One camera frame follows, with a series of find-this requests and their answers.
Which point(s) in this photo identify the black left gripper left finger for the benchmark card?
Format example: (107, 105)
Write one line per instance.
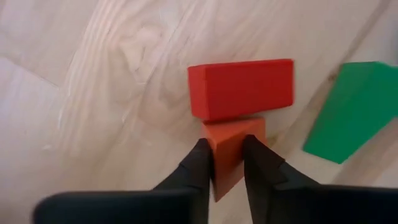
(186, 193)

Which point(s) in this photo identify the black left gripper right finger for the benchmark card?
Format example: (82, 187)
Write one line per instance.
(267, 186)

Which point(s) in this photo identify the orange block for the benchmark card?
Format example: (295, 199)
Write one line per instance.
(227, 137)

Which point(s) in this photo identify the red block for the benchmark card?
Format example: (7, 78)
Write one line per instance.
(239, 90)

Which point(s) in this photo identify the long green block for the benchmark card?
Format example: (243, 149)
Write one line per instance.
(351, 115)

